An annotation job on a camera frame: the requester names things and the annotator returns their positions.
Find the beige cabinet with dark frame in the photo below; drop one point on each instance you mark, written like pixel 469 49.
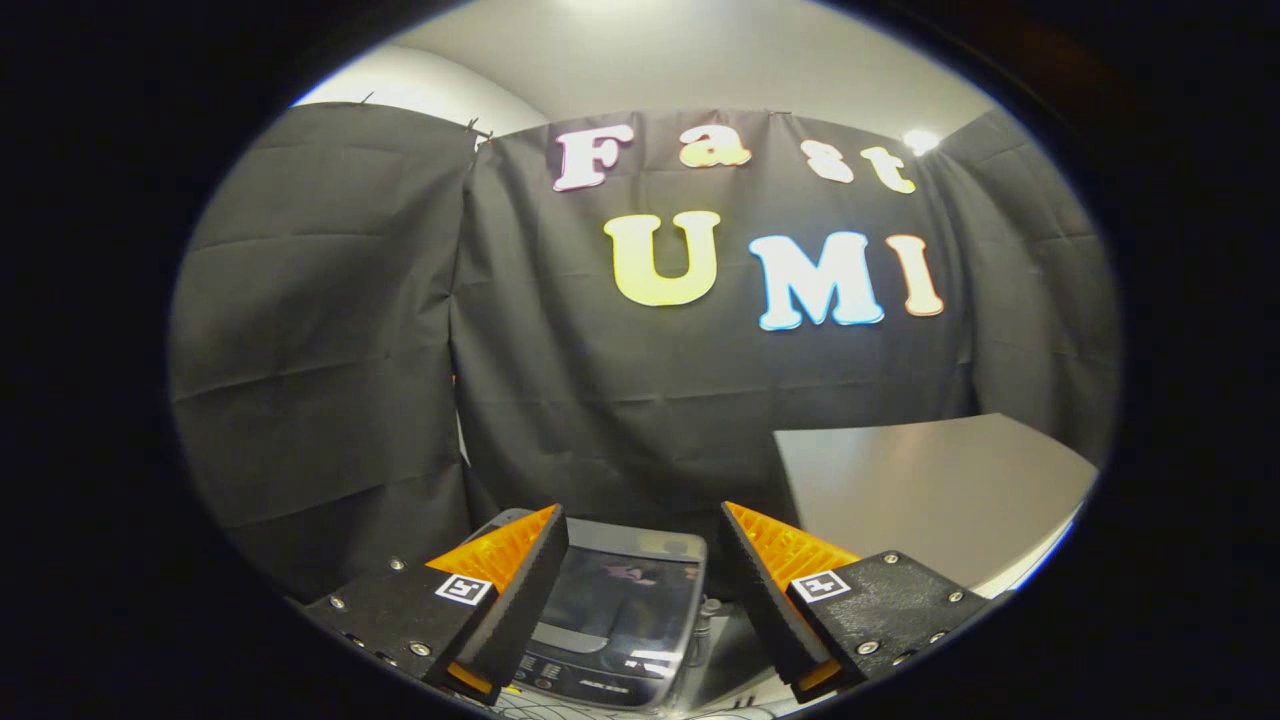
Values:
pixel 930 490

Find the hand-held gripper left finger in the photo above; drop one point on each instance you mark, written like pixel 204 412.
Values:
pixel 520 600

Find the black backdrop cloth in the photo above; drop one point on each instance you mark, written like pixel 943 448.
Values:
pixel 330 350

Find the ceiling light panel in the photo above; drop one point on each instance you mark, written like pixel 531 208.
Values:
pixel 920 141

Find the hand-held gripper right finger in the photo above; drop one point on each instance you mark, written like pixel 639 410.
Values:
pixel 765 600

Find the grey washing machine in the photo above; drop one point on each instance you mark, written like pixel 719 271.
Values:
pixel 600 685

